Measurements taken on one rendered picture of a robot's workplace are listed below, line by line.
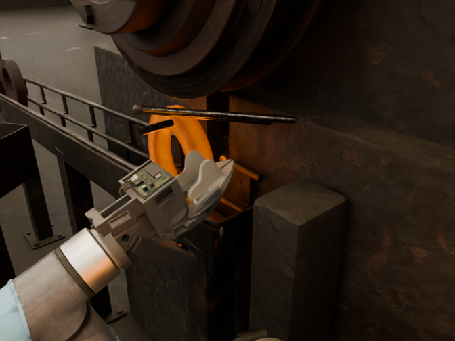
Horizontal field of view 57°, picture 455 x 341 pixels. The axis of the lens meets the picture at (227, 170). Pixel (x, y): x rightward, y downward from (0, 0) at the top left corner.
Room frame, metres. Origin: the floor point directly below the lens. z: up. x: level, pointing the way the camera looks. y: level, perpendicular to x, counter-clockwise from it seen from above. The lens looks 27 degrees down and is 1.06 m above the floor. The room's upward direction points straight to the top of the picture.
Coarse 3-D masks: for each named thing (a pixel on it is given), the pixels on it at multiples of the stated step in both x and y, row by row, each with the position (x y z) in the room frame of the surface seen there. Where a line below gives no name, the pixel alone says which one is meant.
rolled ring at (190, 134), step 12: (156, 120) 0.67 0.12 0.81; (180, 120) 0.60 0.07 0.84; (192, 120) 0.61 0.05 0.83; (156, 132) 0.67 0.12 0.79; (168, 132) 0.69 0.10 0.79; (180, 132) 0.60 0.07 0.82; (192, 132) 0.59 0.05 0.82; (156, 144) 0.68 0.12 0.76; (168, 144) 0.70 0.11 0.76; (192, 144) 0.58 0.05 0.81; (204, 144) 0.58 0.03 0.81; (156, 156) 0.68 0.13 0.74; (168, 156) 0.69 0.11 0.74; (204, 156) 0.57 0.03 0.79; (168, 168) 0.68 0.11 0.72
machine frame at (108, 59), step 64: (384, 0) 0.51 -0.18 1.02; (448, 0) 0.46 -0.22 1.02; (128, 64) 0.89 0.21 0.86; (320, 64) 0.57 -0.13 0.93; (384, 64) 0.50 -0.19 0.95; (448, 64) 0.44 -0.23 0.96; (256, 128) 0.59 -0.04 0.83; (320, 128) 0.50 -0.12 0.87; (384, 128) 0.49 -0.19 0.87; (448, 128) 0.43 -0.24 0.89; (256, 192) 0.58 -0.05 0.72; (384, 192) 0.42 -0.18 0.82; (448, 192) 0.37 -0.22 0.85; (128, 256) 1.00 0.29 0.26; (384, 256) 0.41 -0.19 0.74; (448, 256) 0.35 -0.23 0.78; (384, 320) 0.39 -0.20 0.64; (448, 320) 0.34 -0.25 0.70
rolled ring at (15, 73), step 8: (0, 64) 1.48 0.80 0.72; (8, 64) 1.42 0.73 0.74; (16, 64) 1.43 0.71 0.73; (0, 72) 1.51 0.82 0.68; (8, 72) 1.41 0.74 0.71; (16, 72) 1.40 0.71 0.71; (8, 80) 1.50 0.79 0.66; (16, 80) 1.39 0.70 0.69; (8, 88) 1.50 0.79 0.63; (16, 88) 1.38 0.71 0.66; (24, 88) 1.40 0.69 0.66; (8, 96) 1.48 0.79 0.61; (16, 96) 1.39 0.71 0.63; (24, 96) 1.39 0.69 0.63; (24, 104) 1.41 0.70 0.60
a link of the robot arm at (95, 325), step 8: (88, 304) 0.41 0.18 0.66; (88, 312) 0.39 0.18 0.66; (96, 312) 0.42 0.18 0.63; (88, 320) 0.38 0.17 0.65; (96, 320) 0.40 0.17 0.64; (80, 328) 0.37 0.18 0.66; (88, 328) 0.38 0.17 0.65; (96, 328) 0.39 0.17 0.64; (104, 328) 0.40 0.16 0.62; (72, 336) 0.36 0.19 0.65; (80, 336) 0.37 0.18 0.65; (88, 336) 0.37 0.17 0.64; (96, 336) 0.38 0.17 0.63; (104, 336) 0.38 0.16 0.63; (112, 336) 0.41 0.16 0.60
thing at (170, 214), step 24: (144, 168) 0.50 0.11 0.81; (120, 192) 0.47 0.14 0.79; (144, 192) 0.46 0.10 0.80; (168, 192) 0.47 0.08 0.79; (96, 216) 0.43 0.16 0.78; (120, 216) 0.43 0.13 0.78; (144, 216) 0.46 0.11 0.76; (168, 216) 0.47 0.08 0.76; (120, 240) 0.43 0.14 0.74; (120, 264) 0.41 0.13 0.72
